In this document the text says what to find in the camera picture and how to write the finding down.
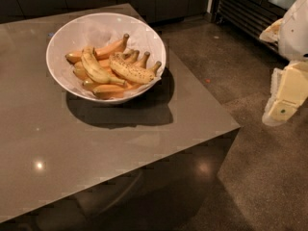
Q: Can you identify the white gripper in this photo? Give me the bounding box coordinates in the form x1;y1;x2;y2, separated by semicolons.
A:
259;0;308;126

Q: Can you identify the bottom orange banana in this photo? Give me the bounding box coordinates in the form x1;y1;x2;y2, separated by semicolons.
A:
82;78;141;100

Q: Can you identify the curved yellow banana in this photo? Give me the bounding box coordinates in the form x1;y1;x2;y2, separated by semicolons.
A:
81;46;126;85

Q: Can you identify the black vent grille appliance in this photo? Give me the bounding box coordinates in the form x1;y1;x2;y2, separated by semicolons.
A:
213;0;295;39

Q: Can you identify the spotted yellow banana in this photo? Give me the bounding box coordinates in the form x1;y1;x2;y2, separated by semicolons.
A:
109;54;162;85

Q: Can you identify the orange banana bunch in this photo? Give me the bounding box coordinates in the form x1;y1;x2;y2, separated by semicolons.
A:
73;50;150;81

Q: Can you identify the white bowl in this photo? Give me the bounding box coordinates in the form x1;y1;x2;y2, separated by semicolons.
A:
46;13;167;104

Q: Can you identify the top orange banana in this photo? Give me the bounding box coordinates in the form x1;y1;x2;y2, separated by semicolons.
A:
65;34;130;64

